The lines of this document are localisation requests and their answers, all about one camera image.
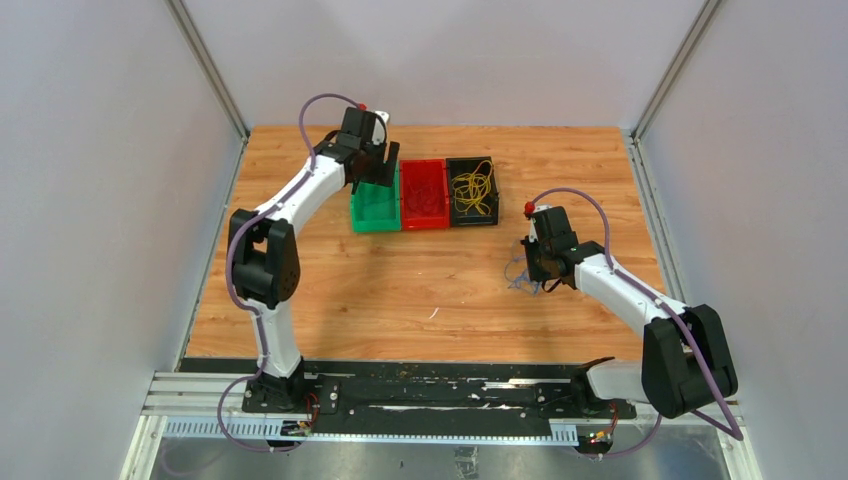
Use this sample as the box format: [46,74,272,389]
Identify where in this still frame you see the aluminium frame post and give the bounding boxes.
[631,0,724,143]
[164,0,250,144]

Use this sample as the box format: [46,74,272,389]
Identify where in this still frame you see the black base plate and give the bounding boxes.
[218,357,710,439]

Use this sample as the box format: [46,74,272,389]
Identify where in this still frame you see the black plastic bin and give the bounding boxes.
[446,157,500,227]

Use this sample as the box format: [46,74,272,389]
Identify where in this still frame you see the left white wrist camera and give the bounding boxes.
[365,110,390,146]

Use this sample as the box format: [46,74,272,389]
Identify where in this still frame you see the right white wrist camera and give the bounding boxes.
[524,201,551,243]

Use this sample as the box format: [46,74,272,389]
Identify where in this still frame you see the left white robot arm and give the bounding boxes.
[226,105,400,413]

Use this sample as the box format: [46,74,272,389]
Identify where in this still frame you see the green plastic bin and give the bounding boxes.
[350,167,401,234]

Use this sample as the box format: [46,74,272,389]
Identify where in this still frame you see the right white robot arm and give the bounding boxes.
[520,202,739,419]

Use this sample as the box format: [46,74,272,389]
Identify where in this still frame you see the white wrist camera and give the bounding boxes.
[524,201,551,243]
[365,110,390,146]

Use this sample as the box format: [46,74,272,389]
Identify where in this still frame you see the yellow cables in black bin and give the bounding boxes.
[450,168,498,217]

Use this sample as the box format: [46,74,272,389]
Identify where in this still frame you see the aluminium frame post right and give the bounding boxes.
[631,0,724,143]

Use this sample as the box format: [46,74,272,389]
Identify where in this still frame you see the aluminium frame post left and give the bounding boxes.
[164,0,250,144]

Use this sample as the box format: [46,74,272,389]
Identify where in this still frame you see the red plastic bin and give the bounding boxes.
[399,159,450,230]

